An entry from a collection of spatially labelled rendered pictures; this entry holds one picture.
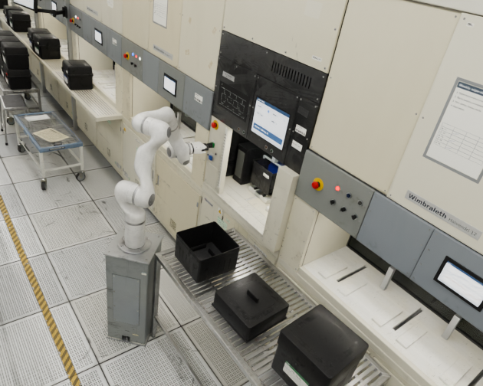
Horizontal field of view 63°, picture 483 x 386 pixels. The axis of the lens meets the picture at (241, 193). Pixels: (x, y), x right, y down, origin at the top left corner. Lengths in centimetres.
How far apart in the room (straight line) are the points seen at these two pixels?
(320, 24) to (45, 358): 254
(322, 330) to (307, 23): 143
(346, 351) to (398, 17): 138
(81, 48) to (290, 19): 355
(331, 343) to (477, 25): 133
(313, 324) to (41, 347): 185
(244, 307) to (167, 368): 96
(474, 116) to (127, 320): 226
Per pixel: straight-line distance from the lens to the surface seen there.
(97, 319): 314
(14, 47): 572
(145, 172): 224
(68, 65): 479
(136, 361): 290
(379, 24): 184
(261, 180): 283
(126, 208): 235
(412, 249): 186
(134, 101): 401
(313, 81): 204
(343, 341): 189
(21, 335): 315
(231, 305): 208
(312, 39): 205
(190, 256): 227
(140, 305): 268
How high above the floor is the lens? 238
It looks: 31 degrees down
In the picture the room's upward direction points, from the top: 10 degrees clockwise
